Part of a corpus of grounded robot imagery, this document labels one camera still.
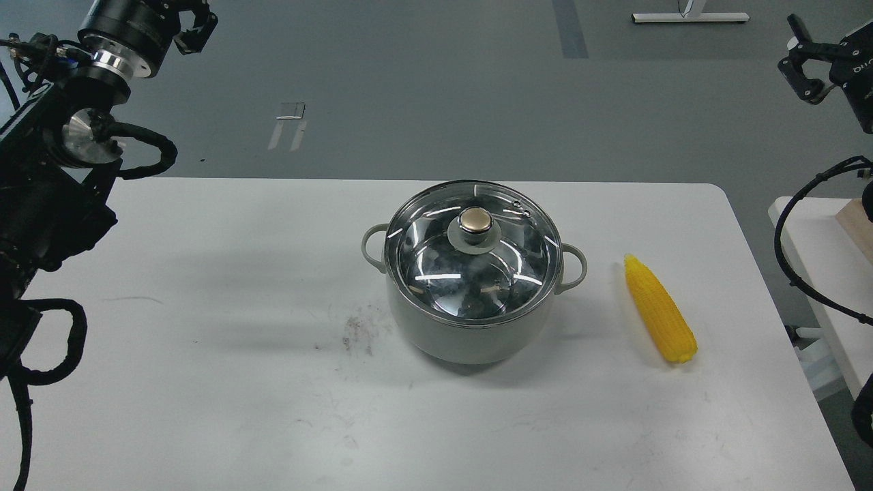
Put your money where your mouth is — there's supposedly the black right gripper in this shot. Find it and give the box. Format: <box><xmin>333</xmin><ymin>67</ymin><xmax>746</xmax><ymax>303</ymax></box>
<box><xmin>778</xmin><ymin>14</ymin><xmax>861</xmax><ymax>105</ymax></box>

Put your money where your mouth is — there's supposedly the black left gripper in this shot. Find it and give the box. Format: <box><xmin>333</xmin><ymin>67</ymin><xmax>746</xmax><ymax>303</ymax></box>
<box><xmin>78</xmin><ymin>1</ymin><xmax>218</xmax><ymax>77</ymax></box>

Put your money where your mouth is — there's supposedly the yellow corn cob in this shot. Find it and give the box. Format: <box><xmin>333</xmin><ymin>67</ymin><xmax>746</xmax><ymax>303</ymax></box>
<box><xmin>623</xmin><ymin>254</ymin><xmax>698</xmax><ymax>364</ymax></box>

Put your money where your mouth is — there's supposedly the glass pot lid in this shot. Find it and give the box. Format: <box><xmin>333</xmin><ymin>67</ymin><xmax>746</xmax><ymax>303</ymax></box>
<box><xmin>383</xmin><ymin>180</ymin><xmax>564</xmax><ymax>327</ymax></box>

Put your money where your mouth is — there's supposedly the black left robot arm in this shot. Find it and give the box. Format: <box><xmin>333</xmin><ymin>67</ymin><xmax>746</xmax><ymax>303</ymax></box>
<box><xmin>1</xmin><ymin>1</ymin><xmax>218</xmax><ymax>490</ymax></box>

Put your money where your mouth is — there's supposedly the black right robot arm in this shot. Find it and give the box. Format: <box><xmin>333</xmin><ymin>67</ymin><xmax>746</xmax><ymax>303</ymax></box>
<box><xmin>778</xmin><ymin>14</ymin><xmax>872</xmax><ymax>134</ymax></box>

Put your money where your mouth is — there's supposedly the grey pot with steel rim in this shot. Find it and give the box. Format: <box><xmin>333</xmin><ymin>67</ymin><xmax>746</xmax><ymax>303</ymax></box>
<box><xmin>359</xmin><ymin>221</ymin><xmax>587</xmax><ymax>366</ymax></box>

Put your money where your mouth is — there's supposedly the white stand base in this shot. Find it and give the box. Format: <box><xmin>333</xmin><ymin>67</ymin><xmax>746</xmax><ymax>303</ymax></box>
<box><xmin>631</xmin><ymin>1</ymin><xmax>751</xmax><ymax>25</ymax></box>

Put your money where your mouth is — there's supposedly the wooden block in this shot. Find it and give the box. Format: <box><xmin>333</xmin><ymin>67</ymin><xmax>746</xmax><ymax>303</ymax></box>
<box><xmin>835</xmin><ymin>198</ymin><xmax>872</xmax><ymax>265</ymax></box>

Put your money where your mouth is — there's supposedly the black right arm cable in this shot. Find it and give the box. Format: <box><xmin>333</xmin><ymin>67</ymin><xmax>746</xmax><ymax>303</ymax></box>
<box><xmin>774</xmin><ymin>155</ymin><xmax>873</xmax><ymax>327</ymax></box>

